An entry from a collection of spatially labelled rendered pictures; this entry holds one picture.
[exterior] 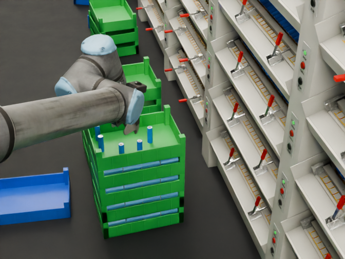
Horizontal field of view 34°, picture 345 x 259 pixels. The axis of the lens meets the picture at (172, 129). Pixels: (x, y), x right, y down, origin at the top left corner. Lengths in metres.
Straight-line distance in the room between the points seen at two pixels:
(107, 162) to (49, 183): 0.52
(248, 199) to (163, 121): 0.41
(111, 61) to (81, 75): 0.11
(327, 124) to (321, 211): 0.22
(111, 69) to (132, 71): 0.77
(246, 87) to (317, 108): 0.49
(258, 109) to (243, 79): 0.17
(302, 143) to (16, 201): 1.23
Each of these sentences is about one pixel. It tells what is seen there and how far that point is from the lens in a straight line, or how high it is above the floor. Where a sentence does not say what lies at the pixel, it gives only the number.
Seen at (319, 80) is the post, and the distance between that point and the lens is 1.36.
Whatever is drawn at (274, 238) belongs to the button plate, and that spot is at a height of 0.27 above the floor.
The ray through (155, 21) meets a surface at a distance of 3.18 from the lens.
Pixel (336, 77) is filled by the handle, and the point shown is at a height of 0.97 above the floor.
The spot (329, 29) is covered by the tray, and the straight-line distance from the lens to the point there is 1.30.
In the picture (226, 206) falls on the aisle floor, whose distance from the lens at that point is 2.21.
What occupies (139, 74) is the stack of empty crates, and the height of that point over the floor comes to 0.32.
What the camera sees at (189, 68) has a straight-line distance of 2.66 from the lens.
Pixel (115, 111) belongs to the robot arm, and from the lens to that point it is 1.36.
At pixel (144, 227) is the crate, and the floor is 0.02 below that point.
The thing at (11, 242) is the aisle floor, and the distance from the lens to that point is 2.14.
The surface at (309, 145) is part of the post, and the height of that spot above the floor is 0.65.
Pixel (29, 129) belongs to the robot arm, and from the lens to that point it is 1.09.
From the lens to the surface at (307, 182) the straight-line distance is 1.52.
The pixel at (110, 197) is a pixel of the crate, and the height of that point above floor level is 0.20.
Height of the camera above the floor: 1.54
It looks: 37 degrees down
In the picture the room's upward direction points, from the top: straight up
